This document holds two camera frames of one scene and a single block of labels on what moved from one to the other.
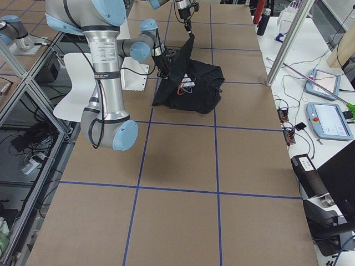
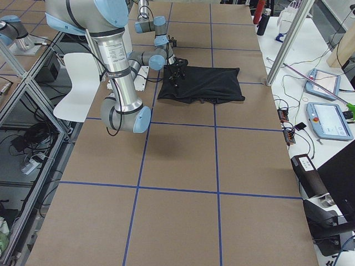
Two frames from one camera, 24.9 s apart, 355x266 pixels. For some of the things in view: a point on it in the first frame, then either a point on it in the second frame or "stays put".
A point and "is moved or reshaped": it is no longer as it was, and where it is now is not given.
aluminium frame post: [289, 42] stays put
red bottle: [258, 11] stays put
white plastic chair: [83, 81] stays put
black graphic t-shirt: [192, 84] is moved or reshaped
